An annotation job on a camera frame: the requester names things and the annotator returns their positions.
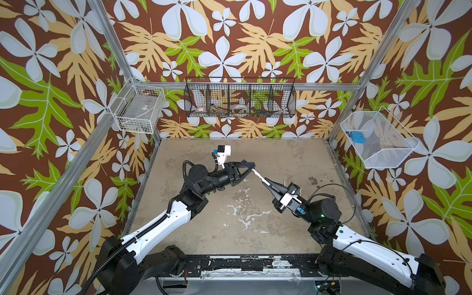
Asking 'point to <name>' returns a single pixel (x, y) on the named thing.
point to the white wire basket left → (137, 109)
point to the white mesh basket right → (388, 144)
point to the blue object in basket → (357, 137)
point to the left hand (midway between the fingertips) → (254, 165)
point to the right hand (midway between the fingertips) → (266, 180)
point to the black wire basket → (239, 96)
